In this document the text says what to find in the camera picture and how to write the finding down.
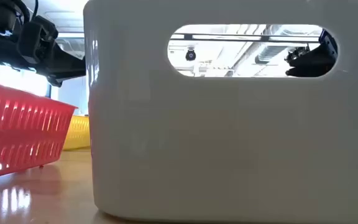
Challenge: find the silver ventilation duct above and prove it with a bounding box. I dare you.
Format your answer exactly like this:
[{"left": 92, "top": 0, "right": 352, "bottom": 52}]
[{"left": 255, "top": 24, "right": 323, "bottom": 65}]

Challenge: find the large window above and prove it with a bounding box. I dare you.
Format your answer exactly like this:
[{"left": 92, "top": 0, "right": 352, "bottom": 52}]
[{"left": 0, "top": 60, "right": 53, "bottom": 98}]

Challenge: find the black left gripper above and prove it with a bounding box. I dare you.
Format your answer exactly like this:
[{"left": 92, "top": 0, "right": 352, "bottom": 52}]
[{"left": 0, "top": 15, "right": 86, "bottom": 88}]

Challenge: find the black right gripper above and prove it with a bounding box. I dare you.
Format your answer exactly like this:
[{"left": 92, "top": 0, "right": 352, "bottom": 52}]
[{"left": 286, "top": 29, "right": 338, "bottom": 78}]

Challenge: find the black ceiling-mounted device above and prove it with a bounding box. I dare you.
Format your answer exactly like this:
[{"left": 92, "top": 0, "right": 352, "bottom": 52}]
[{"left": 286, "top": 45, "right": 310, "bottom": 60}]

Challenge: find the red slotted plastic basket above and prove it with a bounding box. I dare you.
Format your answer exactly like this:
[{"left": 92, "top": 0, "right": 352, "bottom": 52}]
[{"left": 0, "top": 79, "right": 78, "bottom": 182}]

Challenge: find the round black ceiling camera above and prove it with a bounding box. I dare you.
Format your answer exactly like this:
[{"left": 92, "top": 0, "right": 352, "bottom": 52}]
[{"left": 185, "top": 48, "right": 197, "bottom": 62}]

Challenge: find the yellow slotted plastic basket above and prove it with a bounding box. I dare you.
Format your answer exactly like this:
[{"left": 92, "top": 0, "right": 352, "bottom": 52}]
[{"left": 63, "top": 114, "right": 91, "bottom": 151}]

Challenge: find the long linear ceiling light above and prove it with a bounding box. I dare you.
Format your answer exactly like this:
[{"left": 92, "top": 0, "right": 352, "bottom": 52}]
[{"left": 169, "top": 32, "right": 321, "bottom": 43}]

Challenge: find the large grey plastic bin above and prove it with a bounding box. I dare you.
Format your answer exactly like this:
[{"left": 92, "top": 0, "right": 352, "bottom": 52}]
[{"left": 83, "top": 0, "right": 358, "bottom": 223}]

